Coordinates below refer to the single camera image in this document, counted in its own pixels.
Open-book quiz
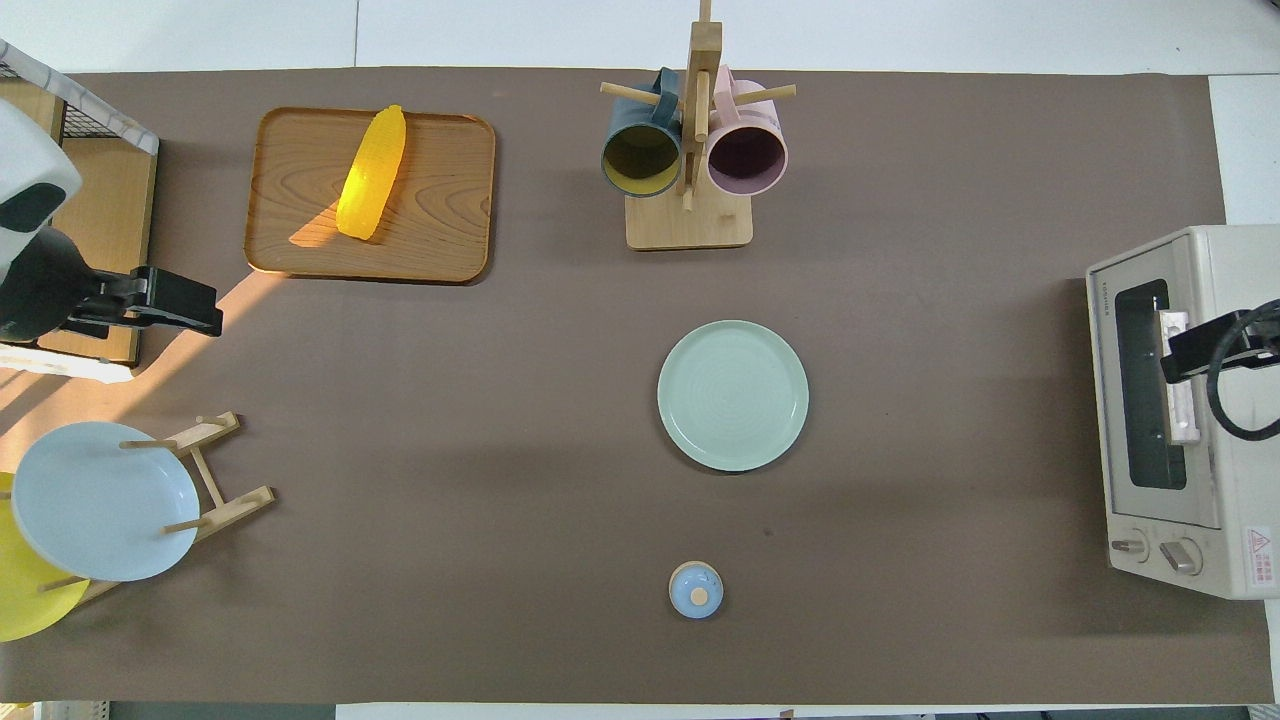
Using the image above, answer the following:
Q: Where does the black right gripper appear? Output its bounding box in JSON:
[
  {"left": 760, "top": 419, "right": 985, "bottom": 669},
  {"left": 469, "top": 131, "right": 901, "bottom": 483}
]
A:
[{"left": 1161, "top": 303, "right": 1280, "bottom": 386}]

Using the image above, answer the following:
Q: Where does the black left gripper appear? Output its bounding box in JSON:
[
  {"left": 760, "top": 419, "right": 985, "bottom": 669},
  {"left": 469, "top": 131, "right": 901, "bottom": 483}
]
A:
[{"left": 0, "top": 227, "right": 223, "bottom": 342}]

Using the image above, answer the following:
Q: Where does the beige toaster oven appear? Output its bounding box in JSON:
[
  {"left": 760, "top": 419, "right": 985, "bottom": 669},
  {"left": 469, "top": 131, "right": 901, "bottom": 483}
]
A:
[{"left": 1086, "top": 225, "right": 1280, "bottom": 601}]

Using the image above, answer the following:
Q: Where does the yellow corn cob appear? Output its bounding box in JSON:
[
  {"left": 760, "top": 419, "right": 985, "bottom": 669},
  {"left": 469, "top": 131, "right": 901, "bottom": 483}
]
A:
[{"left": 335, "top": 104, "right": 408, "bottom": 242}]

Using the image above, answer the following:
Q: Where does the pale green plate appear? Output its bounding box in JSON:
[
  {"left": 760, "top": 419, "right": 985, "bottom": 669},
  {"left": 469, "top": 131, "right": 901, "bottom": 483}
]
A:
[{"left": 657, "top": 320, "right": 810, "bottom": 473}]

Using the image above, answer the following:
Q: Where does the white checked cloth liner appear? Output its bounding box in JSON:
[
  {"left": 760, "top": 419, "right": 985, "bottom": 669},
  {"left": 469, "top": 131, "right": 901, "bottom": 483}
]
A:
[{"left": 0, "top": 40, "right": 161, "bottom": 157}]

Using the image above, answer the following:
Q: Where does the light blue plate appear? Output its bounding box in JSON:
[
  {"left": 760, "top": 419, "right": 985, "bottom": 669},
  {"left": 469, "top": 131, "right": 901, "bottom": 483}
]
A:
[{"left": 11, "top": 421, "right": 201, "bottom": 583}]

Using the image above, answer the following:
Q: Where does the wooden plate rack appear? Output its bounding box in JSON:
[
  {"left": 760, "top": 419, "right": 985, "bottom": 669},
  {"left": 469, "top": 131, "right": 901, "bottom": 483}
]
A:
[{"left": 40, "top": 410, "right": 277, "bottom": 606}]

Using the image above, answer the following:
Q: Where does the wooden serving tray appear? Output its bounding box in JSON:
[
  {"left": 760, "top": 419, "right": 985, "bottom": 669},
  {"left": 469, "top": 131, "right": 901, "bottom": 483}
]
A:
[{"left": 243, "top": 106, "right": 497, "bottom": 287}]

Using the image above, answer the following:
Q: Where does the yellow plate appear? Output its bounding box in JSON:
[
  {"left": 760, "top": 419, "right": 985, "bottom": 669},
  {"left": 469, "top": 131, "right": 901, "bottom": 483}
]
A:
[{"left": 0, "top": 472, "right": 91, "bottom": 643}]

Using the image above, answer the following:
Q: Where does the brown table mat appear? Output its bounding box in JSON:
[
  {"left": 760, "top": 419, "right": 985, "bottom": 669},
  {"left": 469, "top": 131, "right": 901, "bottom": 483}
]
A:
[{"left": 0, "top": 68, "right": 1273, "bottom": 705}]

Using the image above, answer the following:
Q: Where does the pink mug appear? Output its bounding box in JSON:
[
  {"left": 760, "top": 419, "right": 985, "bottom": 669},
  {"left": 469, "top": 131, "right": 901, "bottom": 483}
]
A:
[{"left": 705, "top": 66, "right": 790, "bottom": 197}]

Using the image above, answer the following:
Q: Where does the wooden mug tree stand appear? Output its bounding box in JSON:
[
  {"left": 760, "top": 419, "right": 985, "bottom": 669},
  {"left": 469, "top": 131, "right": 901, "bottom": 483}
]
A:
[{"left": 600, "top": 0, "right": 798, "bottom": 251}]

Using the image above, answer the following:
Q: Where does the dark teal mug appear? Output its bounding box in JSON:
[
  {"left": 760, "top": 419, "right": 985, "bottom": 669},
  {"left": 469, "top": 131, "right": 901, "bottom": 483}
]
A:
[{"left": 600, "top": 68, "right": 684, "bottom": 199}]

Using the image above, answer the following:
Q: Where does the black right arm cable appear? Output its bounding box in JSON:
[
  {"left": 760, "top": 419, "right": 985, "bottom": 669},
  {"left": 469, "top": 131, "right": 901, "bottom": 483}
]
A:
[{"left": 1207, "top": 300, "right": 1280, "bottom": 442}]

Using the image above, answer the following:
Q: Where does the wire and wood shelf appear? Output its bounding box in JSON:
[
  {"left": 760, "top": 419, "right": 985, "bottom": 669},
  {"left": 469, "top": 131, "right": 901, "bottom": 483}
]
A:
[{"left": 0, "top": 40, "right": 161, "bottom": 383}]

